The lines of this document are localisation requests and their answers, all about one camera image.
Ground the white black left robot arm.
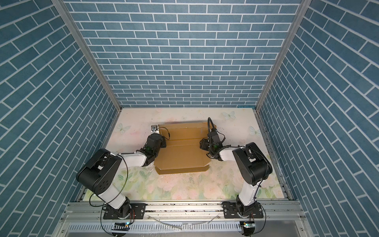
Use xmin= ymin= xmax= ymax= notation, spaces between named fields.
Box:
xmin=76 ymin=133 xmax=166 ymax=218

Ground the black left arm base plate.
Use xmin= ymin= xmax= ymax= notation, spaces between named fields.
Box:
xmin=102 ymin=203 xmax=147 ymax=220

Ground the aluminium right corner post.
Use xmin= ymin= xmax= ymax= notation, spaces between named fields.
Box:
xmin=256 ymin=0 xmax=311 ymax=112

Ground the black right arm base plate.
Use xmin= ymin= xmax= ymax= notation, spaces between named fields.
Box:
xmin=221 ymin=201 xmax=264 ymax=219

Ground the aluminium left corner post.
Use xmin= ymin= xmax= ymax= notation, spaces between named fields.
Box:
xmin=51 ymin=0 xmax=122 ymax=112

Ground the brown cardboard paper box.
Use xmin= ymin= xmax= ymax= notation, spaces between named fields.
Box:
xmin=154 ymin=122 xmax=211 ymax=175

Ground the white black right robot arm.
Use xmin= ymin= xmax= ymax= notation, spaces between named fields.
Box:
xmin=199 ymin=129 xmax=273 ymax=216

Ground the aluminium front rail frame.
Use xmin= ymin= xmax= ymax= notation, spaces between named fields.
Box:
xmin=53 ymin=199 xmax=312 ymax=237

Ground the aluminium corner post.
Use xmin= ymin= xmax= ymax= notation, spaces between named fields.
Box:
xmin=51 ymin=0 xmax=122 ymax=112
xmin=256 ymin=0 xmax=311 ymax=112

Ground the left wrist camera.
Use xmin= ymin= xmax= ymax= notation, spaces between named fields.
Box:
xmin=151 ymin=125 xmax=159 ymax=134

